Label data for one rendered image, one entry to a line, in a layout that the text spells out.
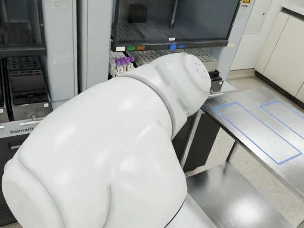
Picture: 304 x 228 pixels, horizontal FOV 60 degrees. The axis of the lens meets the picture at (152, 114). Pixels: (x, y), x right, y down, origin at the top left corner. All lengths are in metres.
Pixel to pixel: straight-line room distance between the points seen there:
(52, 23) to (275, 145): 0.92
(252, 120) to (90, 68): 0.71
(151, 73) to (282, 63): 3.08
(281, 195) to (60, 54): 1.74
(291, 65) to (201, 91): 2.98
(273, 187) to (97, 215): 1.98
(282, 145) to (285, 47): 2.37
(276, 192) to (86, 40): 1.68
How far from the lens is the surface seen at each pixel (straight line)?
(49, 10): 1.02
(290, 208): 2.12
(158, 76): 0.37
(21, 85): 1.11
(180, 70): 0.37
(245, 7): 1.43
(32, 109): 1.08
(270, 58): 3.51
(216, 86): 1.42
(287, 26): 3.39
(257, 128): 1.13
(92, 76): 1.16
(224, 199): 1.53
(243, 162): 2.23
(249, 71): 3.64
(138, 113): 0.30
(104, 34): 1.09
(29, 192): 0.26
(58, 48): 1.07
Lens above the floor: 1.42
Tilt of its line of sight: 36 degrees down
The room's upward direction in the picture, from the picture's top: 11 degrees clockwise
